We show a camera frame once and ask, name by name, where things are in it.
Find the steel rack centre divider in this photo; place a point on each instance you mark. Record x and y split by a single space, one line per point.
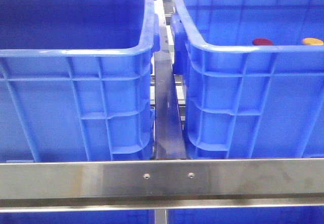
168 129

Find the right blue plastic crate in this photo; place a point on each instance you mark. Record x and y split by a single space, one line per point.
247 101

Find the red push button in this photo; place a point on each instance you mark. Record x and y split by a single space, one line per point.
262 42

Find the lower left blue crate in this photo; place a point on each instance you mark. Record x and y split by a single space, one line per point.
118 216

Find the left blue plastic crate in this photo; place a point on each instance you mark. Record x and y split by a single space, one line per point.
75 80

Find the steel rack front rail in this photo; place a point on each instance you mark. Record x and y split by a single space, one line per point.
161 184

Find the blue plastic crate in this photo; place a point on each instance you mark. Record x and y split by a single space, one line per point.
75 80
247 101

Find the lower right blue crate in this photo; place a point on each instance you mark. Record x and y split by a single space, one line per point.
301 214

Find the yellow push button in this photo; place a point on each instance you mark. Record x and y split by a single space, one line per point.
311 41

